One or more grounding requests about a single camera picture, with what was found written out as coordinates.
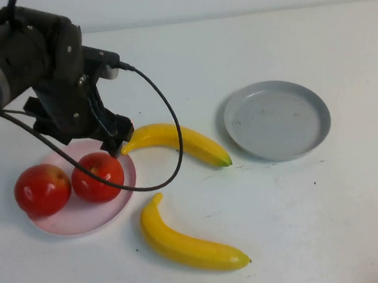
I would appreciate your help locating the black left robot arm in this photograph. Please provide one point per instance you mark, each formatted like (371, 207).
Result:
(17, 57)

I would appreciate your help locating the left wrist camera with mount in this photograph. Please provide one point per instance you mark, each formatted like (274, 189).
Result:
(100, 56)

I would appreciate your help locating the pink round plate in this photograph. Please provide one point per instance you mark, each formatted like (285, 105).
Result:
(83, 222)

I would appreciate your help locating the grey round plate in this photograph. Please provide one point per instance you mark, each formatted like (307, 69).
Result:
(274, 123)

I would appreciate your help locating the red plastic apple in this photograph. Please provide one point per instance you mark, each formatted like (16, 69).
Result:
(40, 192)
(93, 191)

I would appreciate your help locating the yellow plastic banana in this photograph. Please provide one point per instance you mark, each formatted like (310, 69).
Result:
(203, 147)
(186, 249)

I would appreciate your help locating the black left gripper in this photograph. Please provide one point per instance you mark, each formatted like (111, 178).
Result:
(73, 122)

